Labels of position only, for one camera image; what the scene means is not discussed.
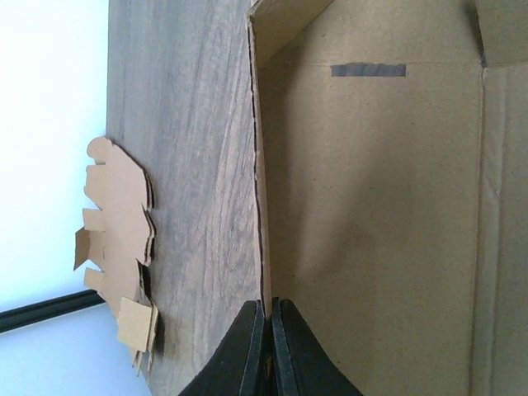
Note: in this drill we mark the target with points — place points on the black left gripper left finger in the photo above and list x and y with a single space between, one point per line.
237 367

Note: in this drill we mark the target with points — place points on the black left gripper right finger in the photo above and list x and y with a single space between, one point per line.
300 364

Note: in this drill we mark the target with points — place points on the brown cardboard box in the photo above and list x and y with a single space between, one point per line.
392 186

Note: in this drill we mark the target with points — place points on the stack of flat cardboard blanks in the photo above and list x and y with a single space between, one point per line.
117 236

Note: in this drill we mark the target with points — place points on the black frame post left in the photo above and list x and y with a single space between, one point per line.
48 309

